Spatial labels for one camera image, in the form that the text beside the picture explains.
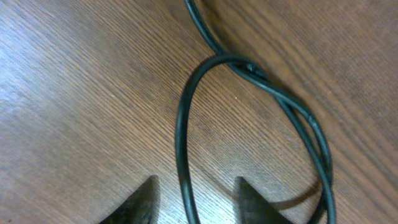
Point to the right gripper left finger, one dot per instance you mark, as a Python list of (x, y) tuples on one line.
[(141, 207)]

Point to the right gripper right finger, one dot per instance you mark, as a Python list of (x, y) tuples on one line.
[(253, 208)]

